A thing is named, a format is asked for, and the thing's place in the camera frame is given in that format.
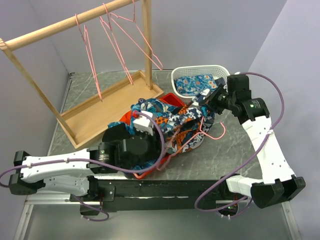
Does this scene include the orange blue patterned shorts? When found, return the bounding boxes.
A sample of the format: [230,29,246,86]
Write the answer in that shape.
[129,88,216,161]

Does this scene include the red plastic tray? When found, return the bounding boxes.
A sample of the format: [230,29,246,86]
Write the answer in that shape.
[120,92,184,180]

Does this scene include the pink wire hanger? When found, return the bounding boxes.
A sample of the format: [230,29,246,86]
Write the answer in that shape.
[75,14,103,102]
[156,117,227,171]
[99,3,134,85]
[108,0,164,71]

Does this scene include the black garment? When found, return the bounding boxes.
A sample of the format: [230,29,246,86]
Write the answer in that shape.
[101,125,131,146]

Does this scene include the dark denim cloth in basket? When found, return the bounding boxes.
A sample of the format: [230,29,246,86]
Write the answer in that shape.
[214,77,226,86]

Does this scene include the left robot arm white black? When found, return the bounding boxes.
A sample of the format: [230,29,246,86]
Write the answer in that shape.
[8,130,165,201]

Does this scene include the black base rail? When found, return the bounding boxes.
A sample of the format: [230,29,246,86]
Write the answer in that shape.
[69,178,247,217]

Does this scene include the blue floral cloth in basket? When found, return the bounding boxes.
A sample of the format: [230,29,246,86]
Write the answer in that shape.
[173,74,217,97]

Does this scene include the wooden clothes rack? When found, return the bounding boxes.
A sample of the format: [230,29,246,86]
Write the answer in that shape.
[0,0,164,149]

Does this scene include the white plastic basket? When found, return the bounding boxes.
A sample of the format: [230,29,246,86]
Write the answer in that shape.
[171,65,230,99]

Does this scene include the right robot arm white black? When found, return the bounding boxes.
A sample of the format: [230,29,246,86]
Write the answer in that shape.
[207,73,306,209]

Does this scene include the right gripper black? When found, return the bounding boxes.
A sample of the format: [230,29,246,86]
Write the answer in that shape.
[199,83,236,115]

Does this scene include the blue floral shorts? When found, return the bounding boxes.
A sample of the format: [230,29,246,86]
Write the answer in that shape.
[108,121,130,131]

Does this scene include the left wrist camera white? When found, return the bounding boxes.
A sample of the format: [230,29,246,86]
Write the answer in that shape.
[133,115,154,136]

